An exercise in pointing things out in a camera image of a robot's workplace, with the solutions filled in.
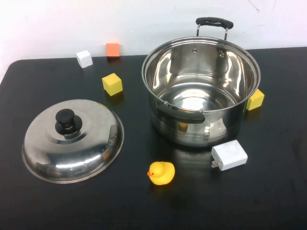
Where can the steel lid with black knob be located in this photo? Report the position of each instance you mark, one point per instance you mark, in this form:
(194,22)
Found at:
(72,155)

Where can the yellow cube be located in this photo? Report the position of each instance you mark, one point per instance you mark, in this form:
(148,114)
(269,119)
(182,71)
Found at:
(112,84)
(256,99)

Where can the yellow rubber duck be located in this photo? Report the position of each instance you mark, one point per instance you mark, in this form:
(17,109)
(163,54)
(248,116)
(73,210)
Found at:
(161,173)

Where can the orange cube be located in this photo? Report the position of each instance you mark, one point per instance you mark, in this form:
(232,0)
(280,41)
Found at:
(113,49)

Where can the white plug charger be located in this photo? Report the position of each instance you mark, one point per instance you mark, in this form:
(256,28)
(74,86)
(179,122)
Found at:
(230,155)

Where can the white cube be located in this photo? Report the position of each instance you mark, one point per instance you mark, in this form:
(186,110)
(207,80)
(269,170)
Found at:
(84,59)

